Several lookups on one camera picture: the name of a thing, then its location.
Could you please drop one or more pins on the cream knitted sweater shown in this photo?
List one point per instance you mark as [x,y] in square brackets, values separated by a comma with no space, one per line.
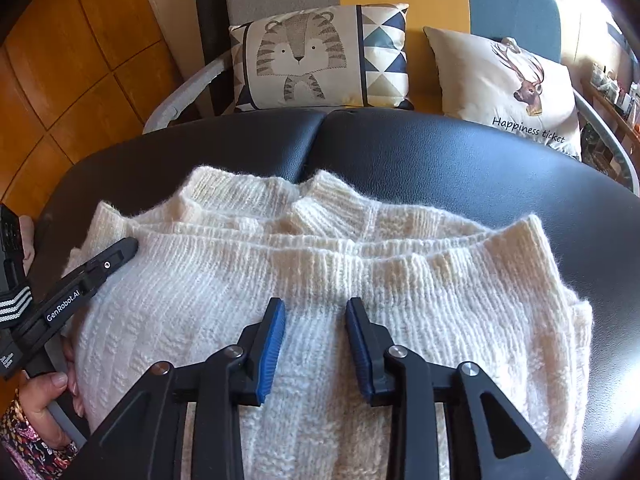
[350,270]

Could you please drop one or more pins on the black rolled mat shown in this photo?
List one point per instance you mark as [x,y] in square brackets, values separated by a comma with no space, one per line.
[210,20]

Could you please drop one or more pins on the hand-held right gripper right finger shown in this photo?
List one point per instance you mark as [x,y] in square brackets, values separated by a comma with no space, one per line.
[357,355]

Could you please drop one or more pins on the deer print cushion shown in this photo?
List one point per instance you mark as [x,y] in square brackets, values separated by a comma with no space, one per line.
[475,90]

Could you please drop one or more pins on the person's left forearm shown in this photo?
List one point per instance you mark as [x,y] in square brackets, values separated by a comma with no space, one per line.
[25,455]

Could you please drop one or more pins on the tiger print cushion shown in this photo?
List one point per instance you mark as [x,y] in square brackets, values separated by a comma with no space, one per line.
[300,55]

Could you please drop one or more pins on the person's left hand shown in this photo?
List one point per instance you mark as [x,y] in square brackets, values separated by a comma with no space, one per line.
[42,390]

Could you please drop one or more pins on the wooden side table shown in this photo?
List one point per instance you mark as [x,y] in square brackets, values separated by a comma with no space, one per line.
[602,105]

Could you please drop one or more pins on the wooden wardrobe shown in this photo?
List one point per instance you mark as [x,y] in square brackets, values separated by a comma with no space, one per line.
[75,60]

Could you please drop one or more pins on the cluster of jars and bottles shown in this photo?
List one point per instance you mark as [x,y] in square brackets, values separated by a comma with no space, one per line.
[627,100]

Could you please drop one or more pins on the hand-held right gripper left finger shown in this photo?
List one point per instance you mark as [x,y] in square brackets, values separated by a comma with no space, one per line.
[270,355]

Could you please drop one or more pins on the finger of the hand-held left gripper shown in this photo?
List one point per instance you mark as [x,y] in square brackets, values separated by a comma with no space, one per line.
[107,263]

